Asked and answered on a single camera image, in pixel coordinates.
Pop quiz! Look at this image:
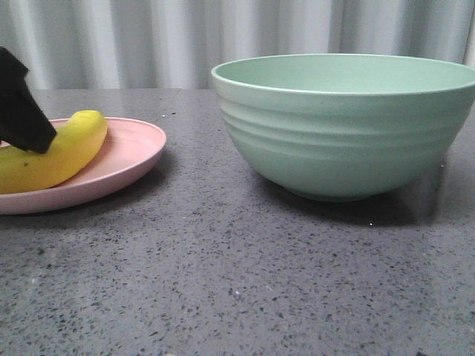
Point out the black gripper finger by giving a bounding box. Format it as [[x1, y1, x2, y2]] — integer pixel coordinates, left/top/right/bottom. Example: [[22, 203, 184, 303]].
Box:
[[1, 47, 56, 154]]

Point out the yellow banana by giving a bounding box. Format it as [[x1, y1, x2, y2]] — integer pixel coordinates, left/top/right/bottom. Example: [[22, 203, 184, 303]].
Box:
[[1, 111, 108, 194]]

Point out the pink plate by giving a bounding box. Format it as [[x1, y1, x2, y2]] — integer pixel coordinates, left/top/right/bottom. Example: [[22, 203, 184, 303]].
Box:
[[1, 117, 166, 215]]

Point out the green ribbed bowl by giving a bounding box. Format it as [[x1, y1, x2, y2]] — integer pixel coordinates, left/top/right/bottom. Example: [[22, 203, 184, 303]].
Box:
[[212, 53, 474, 201]]

